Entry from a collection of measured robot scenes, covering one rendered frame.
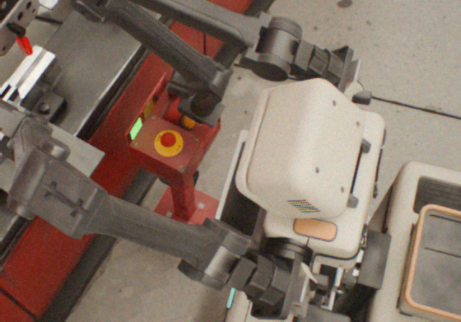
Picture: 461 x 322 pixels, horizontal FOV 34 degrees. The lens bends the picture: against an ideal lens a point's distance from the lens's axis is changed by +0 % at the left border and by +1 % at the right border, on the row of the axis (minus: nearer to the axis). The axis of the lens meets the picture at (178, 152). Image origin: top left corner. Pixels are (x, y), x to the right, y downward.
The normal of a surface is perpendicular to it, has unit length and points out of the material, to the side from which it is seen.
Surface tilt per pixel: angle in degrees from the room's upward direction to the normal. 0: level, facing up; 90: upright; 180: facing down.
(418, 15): 0
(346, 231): 8
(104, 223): 67
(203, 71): 49
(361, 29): 0
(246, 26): 18
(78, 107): 0
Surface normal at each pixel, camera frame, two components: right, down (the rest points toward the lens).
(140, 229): 0.65, 0.41
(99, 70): -0.05, -0.39
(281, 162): -0.68, -0.46
